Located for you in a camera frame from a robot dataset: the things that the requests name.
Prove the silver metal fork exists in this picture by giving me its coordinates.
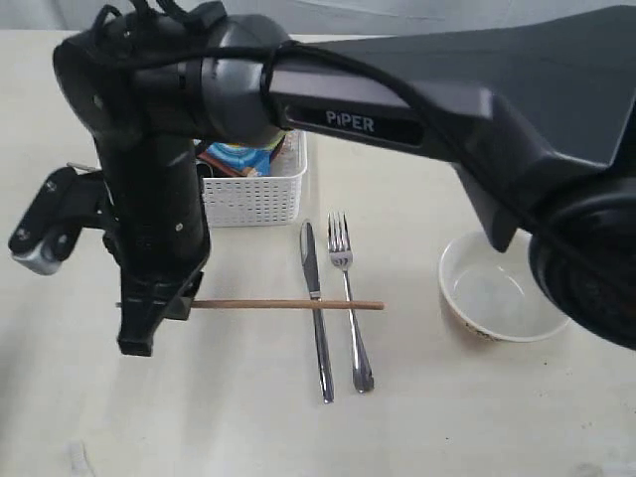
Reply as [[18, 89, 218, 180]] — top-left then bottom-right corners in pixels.
[[327, 213, 375, 394]]

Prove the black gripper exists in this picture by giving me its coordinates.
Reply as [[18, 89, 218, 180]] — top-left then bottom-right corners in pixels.
[[53, 12, 212, 321]]

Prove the wooden chopstick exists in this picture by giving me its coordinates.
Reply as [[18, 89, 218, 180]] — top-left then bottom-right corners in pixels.
[[197, 152, 243, 178], [192, 299, 386, 311]]

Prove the blue chip bag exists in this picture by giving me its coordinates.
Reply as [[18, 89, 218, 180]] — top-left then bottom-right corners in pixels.
[[204, 143, 278, 178]]

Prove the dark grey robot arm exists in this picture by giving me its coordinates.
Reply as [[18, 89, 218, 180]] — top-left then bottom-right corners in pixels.
[[53, 1, 635, 356]]

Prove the white plastic perforated basket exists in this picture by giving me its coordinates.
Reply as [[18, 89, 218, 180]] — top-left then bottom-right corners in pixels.
[[202, 132, 308, 228]]

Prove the white ceramic bowl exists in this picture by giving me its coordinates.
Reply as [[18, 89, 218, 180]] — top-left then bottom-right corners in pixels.
[[437, 231, 570, 343]]

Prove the silver table knife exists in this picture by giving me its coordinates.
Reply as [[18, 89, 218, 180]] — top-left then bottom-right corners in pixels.
[[299, 220, 335, 403]]

